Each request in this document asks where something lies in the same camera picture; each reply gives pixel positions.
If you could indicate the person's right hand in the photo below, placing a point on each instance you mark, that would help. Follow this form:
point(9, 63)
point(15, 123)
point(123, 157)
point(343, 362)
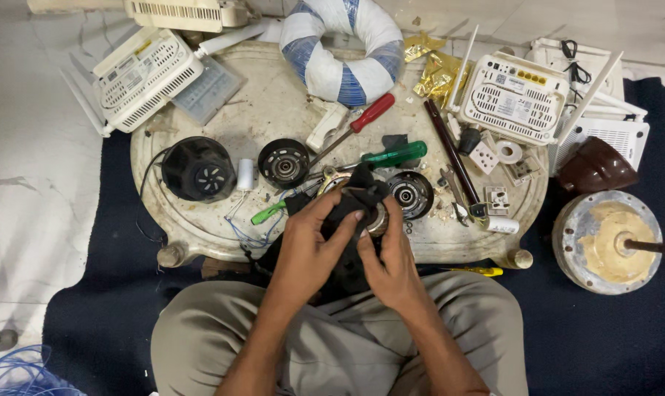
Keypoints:
point(395, 269)

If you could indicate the person's left hand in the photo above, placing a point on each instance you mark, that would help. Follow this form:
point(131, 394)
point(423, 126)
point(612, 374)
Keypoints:
point(302, 247)

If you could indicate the brass motor rotor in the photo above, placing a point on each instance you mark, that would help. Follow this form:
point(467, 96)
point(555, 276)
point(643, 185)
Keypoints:
point(379, 220)

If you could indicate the black cloth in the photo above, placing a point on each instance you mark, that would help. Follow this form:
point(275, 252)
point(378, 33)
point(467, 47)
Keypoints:
point(360, 192)

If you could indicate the small green tester screwdriver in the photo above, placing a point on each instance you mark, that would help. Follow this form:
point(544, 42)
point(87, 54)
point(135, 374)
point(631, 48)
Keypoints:
point(267, 212)

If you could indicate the black motor end cap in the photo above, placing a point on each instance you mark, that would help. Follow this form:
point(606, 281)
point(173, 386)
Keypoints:
point(283, 164)
point(412, 195)

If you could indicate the white capacitor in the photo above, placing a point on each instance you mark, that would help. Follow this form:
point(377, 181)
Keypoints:
point(245, 175)
point(503, 225)

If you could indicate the metal pliers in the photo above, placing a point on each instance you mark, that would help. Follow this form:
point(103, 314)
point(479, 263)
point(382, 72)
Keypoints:
point(453, 190)

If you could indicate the white plastic plug housing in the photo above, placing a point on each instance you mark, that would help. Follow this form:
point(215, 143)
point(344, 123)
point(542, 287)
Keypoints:
point(327, 129)

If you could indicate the small black cloth scrap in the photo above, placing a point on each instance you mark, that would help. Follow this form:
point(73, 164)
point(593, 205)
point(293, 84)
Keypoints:
point(394, 142)

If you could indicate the black fan motor housing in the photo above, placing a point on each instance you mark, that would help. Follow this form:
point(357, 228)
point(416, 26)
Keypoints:
point(195, 168)

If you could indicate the dark brown rod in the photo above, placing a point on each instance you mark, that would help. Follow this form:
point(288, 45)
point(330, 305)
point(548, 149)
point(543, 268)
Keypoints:
point(448, 146)

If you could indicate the person's khaki trousers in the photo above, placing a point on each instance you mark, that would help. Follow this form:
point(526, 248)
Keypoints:
point(200, 341)

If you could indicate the cream low table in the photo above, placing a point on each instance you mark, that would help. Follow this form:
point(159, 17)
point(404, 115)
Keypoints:
point(266, 110)

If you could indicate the black knob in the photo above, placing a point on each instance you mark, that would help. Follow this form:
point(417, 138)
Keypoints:
point(469, 142)

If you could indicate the white tape roll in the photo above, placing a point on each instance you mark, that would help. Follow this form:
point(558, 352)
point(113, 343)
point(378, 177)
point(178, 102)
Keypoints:
point(503, 151)

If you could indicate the clear plastic box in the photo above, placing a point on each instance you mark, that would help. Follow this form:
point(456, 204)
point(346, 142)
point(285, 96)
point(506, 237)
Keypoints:
point(211, 91)

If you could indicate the dark blue carpet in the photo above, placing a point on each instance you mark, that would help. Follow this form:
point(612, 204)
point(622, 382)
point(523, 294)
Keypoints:
point(585, 330)

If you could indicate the gold foil wrapper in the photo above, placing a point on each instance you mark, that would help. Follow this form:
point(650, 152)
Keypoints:
point(439, 74)

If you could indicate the white router with yellow ports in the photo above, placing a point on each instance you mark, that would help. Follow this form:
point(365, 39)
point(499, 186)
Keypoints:
point(511, 99)

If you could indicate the grey ceiling fan motor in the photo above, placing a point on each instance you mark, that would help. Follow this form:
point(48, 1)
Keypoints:
point(602, 247)

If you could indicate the brown fan canopy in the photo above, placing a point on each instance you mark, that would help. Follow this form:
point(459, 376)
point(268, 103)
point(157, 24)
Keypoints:
point(596, 165)

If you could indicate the white router with antennas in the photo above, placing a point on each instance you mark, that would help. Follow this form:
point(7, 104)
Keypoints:
point(145, 77)
point(596, 60)
point(184, 12)
point(613, 137)

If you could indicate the white wall socket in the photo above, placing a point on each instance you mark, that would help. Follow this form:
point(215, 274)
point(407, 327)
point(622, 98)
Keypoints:
point(497, 201)
point(483, 158)

